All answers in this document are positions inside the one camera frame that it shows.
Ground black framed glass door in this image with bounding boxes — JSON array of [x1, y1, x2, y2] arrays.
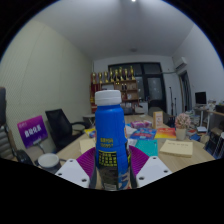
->
[[108, 62, 167, 114]]

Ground purple sign board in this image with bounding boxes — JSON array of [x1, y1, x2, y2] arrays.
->
[[17, 115, 49, 149]]

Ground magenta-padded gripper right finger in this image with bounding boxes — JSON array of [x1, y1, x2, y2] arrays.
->
[[128, 144, 174, 189]]

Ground computer monitor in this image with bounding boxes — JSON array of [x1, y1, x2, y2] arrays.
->
[[194, 91, 208, 106]]

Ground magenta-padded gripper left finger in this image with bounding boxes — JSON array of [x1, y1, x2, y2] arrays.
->
[[54, 146, 98, 189]]

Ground black tripod stand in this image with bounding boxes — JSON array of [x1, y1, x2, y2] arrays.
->
[[168, 86, 178, 118]]

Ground grey armchair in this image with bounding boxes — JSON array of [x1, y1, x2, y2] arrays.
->
[[148, 106, 172, 125]]

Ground pink package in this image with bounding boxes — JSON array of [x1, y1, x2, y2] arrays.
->
[[130, 120, 153, 129]]

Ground small standing card box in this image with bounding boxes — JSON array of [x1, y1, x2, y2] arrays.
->
[[152, 110, 164, 130]]

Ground blue drink bottle white cap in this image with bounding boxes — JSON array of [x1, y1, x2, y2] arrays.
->
[[93, 89, 132, 192]]

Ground teal book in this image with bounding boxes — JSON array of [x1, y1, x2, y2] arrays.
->
[[134, 139, 159, 158]]

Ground orange book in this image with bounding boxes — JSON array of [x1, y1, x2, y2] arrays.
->
[[154, 127, 177, 140]]

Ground blue printed book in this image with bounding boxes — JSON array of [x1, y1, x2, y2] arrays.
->
[[129, 128, 157, 140]]

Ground pale yellow notebook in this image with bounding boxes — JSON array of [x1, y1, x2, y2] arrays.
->
[[159, 139, 194, 158]]

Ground pink flowers in white pot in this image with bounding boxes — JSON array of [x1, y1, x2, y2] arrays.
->
[[174, 113, 192, 141]]

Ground white wall air conditioner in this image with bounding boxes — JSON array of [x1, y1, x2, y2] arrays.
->
[[174, 56, 189, 72]]

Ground black chair backrest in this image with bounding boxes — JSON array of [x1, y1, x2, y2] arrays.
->
[[14, 149, 34, 166]]

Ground small round side table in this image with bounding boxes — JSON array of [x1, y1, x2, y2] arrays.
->
[[82, 113, 96, 126]]

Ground black office chair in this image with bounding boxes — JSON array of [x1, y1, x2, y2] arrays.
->
[[44, 108, 91, 151]]

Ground black mug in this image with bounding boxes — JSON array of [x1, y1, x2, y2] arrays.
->
[[37, 152, 63, 174]]

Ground long cluttered side desk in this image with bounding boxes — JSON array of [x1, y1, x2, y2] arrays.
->
[[193, 101, 224, 158]]

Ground wooden shelf unit with trophies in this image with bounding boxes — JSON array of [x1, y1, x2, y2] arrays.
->
[[89, 65, 140, 114]]

